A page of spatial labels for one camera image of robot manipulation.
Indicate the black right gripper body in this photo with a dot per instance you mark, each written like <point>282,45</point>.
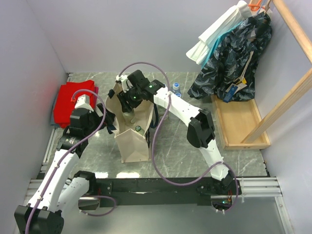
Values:
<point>132,96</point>

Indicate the green cap glass bottle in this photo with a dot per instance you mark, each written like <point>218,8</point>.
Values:
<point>129,118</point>

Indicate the green cap bottle front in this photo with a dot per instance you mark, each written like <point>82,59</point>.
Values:
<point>140,130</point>

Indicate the blue label water bottle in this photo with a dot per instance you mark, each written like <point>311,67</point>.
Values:
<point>175,88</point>

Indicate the beige canvas tote bag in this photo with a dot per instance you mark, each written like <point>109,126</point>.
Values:
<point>133,147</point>

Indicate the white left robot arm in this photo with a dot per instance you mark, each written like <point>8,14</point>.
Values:
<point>45,211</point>

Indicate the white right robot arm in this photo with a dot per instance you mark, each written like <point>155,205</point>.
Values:
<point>200,128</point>

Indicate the red folded cloth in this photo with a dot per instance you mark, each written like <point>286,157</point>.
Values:
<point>64,105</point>

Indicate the white pleated garment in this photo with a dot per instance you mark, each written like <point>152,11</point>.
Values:
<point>230,19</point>

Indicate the black base beam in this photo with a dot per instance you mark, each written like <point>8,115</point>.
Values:
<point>155,191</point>

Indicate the blue hang tag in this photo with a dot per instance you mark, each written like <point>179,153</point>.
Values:
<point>230,93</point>

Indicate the dark patterned shirt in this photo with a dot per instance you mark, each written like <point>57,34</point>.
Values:
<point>235,60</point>

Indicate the wooden tray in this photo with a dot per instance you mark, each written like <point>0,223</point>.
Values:
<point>235,120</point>

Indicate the teal garment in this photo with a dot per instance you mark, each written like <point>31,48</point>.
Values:
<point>214,46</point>

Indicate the orange clothes hanger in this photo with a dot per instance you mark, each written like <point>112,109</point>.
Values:
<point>255,5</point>

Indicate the wooden rack frame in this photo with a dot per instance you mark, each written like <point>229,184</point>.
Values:
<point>284,75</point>

